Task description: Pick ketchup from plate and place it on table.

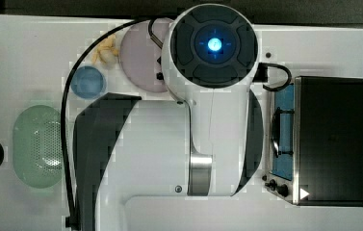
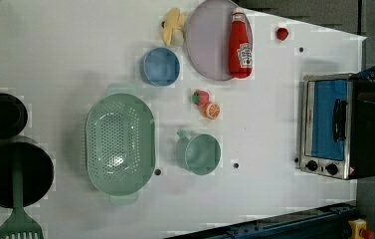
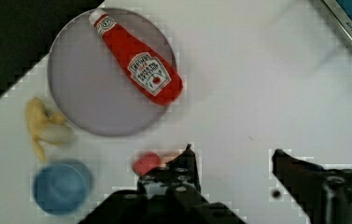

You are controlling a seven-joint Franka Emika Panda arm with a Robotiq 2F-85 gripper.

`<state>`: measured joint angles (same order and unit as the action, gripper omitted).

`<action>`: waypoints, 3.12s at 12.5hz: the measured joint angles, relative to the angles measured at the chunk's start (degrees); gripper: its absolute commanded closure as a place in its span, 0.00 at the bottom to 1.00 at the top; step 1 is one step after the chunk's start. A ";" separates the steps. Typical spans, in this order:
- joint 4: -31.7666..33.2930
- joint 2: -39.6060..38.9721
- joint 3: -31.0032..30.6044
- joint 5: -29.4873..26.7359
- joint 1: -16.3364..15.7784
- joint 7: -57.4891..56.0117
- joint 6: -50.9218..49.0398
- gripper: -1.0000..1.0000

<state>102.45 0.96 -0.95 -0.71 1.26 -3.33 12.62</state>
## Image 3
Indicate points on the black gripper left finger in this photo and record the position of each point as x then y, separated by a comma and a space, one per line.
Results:
165, 195

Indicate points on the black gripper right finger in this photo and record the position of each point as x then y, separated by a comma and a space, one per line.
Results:
325, 195

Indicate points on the red plush ketchup bottle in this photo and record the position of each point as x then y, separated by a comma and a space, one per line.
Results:
146, 69

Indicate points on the grey round plate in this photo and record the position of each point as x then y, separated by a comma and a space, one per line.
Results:
87, 83

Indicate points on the red toy strawberry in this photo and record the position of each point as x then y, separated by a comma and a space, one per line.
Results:
146, 162

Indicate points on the blue round bowl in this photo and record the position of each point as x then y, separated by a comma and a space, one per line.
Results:
61, 187

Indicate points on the yellow toy banana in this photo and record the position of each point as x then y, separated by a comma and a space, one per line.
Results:
51, 129

